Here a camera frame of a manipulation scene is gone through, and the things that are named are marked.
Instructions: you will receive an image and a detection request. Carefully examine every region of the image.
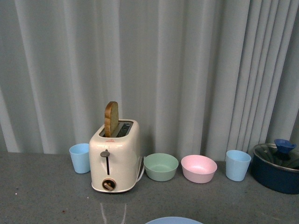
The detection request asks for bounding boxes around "grey pleated curtain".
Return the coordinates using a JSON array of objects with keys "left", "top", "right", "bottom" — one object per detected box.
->
[{"left": 0, "top": 0, "right": 299, "bottom": 161}]

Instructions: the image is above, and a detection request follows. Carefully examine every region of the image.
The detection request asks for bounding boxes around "light blue cup left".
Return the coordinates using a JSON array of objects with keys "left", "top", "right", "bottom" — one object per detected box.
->
[{"left": 69, "top": 143, "right": 91, "bottom": 174}]

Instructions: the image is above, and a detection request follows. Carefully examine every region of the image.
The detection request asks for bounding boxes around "green plastic bowl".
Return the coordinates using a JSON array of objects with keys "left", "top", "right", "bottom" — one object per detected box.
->
[{"left": 143, "top": 153, "right": 179, "bottom": 182}]

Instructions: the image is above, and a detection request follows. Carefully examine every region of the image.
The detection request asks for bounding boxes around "light blue cup right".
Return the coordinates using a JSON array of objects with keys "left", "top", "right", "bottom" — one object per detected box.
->
[{"left": 226, "top": 150, "right": 251, "bottom": 182}]

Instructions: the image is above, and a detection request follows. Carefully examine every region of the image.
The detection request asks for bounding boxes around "glass lid blue knob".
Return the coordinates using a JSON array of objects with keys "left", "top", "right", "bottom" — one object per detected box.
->
[{"left": 253, "top": 139, "right": 299, "bottom": 173}]

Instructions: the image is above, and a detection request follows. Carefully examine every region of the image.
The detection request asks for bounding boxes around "white toaster power cable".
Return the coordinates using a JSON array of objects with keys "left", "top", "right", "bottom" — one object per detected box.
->
[{"left": 135, "top": 156, "right": 146, "bottom": 183}]

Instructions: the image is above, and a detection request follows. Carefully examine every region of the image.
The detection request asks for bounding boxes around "dark blue saucepan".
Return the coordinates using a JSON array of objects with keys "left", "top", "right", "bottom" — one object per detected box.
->
[{"left": 251, "top": 157, "right": 299, "bottom": 195}]

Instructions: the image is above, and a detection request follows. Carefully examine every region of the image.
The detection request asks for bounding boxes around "pink plastic bowl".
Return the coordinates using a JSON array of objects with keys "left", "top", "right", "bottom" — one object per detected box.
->
[{"left": 181, "top": 155, "right": 218, "bottom": 184}]

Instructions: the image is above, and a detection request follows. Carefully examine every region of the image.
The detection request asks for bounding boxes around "slice of brown bread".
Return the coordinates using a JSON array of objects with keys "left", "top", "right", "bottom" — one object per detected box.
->
[{"left": 104, "top": 101, "right": 119, "bottom": 137}]

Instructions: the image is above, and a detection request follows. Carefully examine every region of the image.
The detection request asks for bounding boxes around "cream two-slot toaster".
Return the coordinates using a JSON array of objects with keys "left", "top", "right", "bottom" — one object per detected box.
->
[{"left": 89, "top": 119, "right": 142, "bottom": 193}]

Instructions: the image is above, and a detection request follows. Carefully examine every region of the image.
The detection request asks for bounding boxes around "light blue plate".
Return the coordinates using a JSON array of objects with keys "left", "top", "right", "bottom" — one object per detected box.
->
[{"left": 146, "top": 217, "right": 202, "bottom": 224}]

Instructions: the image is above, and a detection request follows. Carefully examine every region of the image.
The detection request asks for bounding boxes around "light blue cup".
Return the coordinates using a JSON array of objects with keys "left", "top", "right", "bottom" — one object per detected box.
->
[
  {"left": 226, "top": 150, "right": 251, "bottom": 182},
  {"left": 69, "top": 143, "right": 91, "bottom": 174}
]

